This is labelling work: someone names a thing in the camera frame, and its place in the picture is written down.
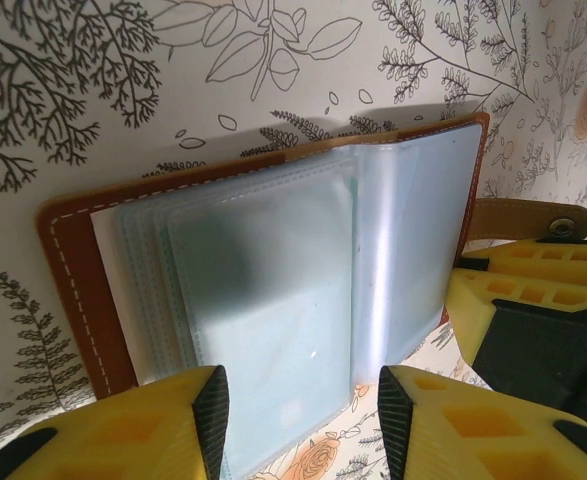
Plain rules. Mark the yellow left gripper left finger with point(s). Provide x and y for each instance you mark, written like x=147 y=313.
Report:
x=123 y=435

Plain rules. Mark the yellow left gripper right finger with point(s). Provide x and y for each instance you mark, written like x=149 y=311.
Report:
x=473 y=435

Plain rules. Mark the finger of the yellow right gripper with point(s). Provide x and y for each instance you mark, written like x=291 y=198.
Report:
x=473 y=310
x=513 y=255

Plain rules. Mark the brown leather card holder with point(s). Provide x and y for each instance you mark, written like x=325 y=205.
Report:
x=273 y=250

